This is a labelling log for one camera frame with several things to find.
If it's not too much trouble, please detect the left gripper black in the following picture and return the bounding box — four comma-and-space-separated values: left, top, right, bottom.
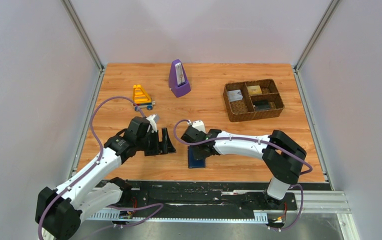
136, 127, 177, 157

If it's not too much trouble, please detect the blue leather card holder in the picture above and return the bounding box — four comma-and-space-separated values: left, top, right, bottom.
187, 147, 206, 169

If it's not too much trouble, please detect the white silver card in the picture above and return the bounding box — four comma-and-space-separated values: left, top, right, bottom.
226, 89, 243, 103

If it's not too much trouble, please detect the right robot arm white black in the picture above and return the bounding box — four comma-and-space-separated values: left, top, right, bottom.
178, 125, 307, 209

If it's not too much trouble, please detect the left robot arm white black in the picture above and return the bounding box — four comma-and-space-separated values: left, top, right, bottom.
35, 114, 176, 240

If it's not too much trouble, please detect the gold card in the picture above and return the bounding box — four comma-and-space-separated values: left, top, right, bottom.
246, 85, 263, 96

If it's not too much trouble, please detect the yellow toy on wheels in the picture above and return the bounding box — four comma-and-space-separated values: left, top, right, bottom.
132, 84, 156, 112

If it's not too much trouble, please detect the purple metronome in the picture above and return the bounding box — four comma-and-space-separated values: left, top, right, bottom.
168, 59, 191, 98

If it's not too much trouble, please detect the brown wicker divided basket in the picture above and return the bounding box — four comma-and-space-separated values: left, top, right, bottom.
223, 78, 285, 122

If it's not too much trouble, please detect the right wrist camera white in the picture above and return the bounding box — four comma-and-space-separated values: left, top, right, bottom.
191, 120, 207, 133

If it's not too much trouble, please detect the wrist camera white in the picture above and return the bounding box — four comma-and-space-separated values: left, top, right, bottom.
146, 114, 160, 133
191, 120, 207, 133

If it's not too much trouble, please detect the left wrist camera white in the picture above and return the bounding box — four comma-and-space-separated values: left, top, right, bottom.
146, 114, 160, 133

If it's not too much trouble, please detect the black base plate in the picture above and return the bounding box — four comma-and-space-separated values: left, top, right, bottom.
98, 180, 298, 221

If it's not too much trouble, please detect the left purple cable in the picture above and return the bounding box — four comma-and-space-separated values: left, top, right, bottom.
37, 96, 165, 240

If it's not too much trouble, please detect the purple cable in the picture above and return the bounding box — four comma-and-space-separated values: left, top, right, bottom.
173, 119, 314, 232
37, 96, 165, 240

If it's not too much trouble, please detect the slotted cable duct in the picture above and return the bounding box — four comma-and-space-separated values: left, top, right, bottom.
84, 208, 269, 224

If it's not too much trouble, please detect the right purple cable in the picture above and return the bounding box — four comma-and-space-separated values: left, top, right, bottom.
173, 119, 314, 232

